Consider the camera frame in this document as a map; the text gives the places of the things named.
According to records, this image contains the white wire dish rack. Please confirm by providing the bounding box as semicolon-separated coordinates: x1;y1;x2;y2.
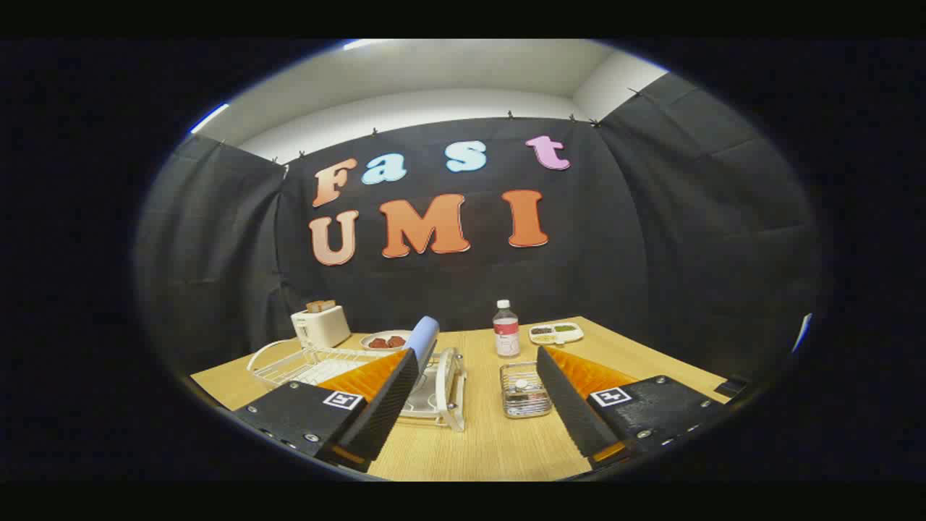
246;338;467;433

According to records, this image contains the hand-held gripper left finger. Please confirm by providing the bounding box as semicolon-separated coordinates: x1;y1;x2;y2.
233;348;421;473

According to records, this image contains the white toaster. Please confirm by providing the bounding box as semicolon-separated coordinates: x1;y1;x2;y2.
291;305;352;350

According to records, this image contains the clear bottle red label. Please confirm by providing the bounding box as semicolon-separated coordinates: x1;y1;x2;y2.
493;300;521;358

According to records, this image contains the white divided condiment tray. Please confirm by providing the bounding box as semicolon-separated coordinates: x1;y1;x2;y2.
529;322;585;345

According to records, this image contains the metal wire basket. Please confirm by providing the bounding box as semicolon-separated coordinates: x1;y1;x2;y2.
499;361;554;420

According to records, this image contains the black backdrop cloth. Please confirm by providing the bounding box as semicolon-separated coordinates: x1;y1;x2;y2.
134;72;822;384

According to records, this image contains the blue plate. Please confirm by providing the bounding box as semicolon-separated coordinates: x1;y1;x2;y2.
405;316;441;370

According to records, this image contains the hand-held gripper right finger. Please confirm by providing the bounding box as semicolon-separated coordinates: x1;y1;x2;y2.
536;345;727;471

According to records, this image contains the white round plate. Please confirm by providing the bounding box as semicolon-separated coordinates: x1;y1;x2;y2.
360;330;413;352

